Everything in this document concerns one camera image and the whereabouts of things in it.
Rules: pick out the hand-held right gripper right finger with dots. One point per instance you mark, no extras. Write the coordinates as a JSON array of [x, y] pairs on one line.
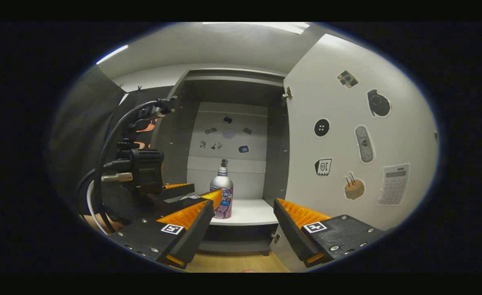
[[292, 233]]

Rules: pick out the metal door hinge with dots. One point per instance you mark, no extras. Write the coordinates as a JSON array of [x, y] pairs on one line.
[[276, 237], [287, 94]]

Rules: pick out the grey cabinet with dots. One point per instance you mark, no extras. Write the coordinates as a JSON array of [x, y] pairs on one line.
[[175, 135]]

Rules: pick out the white cabinet door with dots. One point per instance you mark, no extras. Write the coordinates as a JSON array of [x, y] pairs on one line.
[[335, 102]]

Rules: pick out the white cabinet shelf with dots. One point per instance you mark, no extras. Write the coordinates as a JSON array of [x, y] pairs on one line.
[[249, 213]]

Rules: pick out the silver bottle pink label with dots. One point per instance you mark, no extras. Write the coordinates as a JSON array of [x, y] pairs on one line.
[[221, 184]]

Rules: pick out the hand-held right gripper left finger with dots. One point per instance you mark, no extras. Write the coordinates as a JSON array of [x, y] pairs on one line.
[[195, 233]]

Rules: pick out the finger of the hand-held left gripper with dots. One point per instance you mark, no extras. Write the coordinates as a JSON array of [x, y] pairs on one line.
[[179, 190], [187, 201]]

